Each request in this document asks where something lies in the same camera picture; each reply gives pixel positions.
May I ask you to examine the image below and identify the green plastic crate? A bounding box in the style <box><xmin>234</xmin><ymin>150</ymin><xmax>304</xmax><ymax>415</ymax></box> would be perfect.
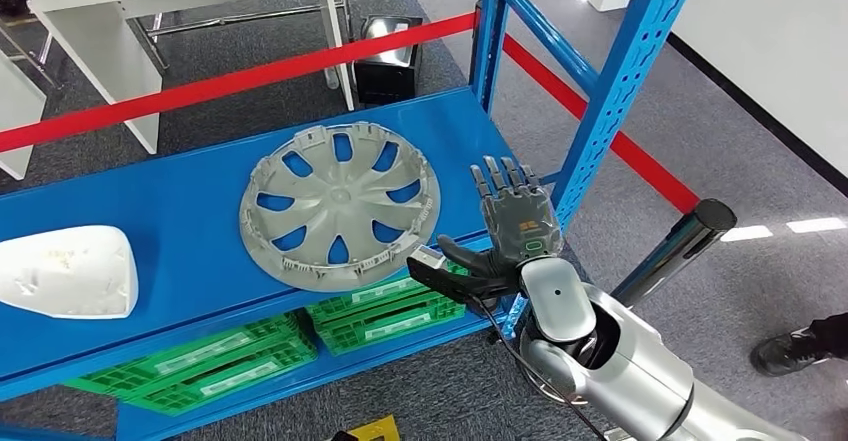
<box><xmin>62</xmin><ymin>312</ymin><xmax>309</xmax><ymax>400</ymax></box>
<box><xmin>125</xmin><ymin>338</ymin><xmax>321</xmax><ymax>418</ymax></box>
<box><xmin>316</xmin><ymin>295</ymin><xmax>468</xmax><ymax>358</ymax></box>
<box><xmin>304</xmin><ymin>262</ymin><xmax>468</xmax><ymax>327</ymax></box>

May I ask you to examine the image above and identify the white mirror cover part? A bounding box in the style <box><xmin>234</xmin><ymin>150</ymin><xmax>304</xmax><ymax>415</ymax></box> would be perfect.
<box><xmin>0</xmin><ymin>225</ymin><xmax>140</xmax><ymax>321</ymax></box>

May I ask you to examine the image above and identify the red barrier belt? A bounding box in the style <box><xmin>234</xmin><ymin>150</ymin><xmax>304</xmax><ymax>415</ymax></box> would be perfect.
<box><xmin>0</xmin><ymin>11</ymin><xmax>477</xmax><ymax>154</ymax></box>
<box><xmin>501</xmin><ymin>33</ymin><xmax>702</xmax><ymax>216</ymax></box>

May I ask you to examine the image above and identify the person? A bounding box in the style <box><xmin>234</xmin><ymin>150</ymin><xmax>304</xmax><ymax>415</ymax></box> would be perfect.
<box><xmin>749</xmin><ymin>312</ymin><xmax>848</xmax><ymax>378</ymax></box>

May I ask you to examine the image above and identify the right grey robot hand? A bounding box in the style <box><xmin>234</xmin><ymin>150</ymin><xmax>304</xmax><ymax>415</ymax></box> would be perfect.
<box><xmin>437</xmin><ymin>154</ymin><xmax>566</xmax><ymax>280</ymax></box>

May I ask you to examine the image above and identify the grey plastic wheel hubcap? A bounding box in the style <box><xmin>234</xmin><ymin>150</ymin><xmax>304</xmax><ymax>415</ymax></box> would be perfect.
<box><xmin>239</xmin><ymin>121</ymin><xmax>443</xmax><ymax>294</ymax></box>

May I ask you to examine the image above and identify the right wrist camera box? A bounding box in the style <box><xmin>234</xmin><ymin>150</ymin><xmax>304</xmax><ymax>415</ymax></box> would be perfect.
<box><xmin>405</xmin><ymin>244</ymin><xmax>525</xmax><ymax>307</ymax></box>

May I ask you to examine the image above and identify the white cabinet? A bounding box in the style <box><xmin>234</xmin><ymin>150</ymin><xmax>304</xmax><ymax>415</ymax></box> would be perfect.
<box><xmin>0</xmin><ymin>50</ymin><xmax>48</xmax><ymax>182</ymax></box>

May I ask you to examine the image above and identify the white table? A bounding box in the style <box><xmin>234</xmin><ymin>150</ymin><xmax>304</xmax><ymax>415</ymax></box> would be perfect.
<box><xmin>27</xmin><ymin>0</ymin><xmax>356</xmax><ymax>156</ymax></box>

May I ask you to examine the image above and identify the blue metal shelf rack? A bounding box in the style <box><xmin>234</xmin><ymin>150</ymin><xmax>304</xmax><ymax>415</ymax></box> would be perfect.
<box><xmin>0</xmin><ymin>0</ymin><xmax>707</xmax><ymax>441</ymax></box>

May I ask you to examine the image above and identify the black camera cable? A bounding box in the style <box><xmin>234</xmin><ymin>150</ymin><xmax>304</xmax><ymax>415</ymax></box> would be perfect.
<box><xmin>466</xmin><ymin>295</ymin><xmax>609</xmax><ymax>441</ymax></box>

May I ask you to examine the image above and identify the chrome tube frame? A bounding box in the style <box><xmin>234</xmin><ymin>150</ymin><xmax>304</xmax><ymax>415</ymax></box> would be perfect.
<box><xmin>125</xmin><ymin>0</ymin><xmax>346</xmax><ymax>72</ymax></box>

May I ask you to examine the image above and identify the glossy black box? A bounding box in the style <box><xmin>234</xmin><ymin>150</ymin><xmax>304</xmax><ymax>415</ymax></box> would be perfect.
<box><xmin>352</xmin><ymin>15</ymin><xmax>424</xmax><ymax>109</ymax></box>

